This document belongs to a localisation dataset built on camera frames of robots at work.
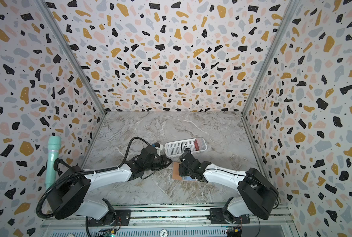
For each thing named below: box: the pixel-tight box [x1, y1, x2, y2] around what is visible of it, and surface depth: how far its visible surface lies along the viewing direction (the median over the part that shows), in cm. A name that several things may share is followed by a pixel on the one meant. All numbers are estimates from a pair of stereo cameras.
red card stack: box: [193, 137, 207, 152], surface depth 99 cm
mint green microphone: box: [45, 135, 62, 190], surface depth 64 cm
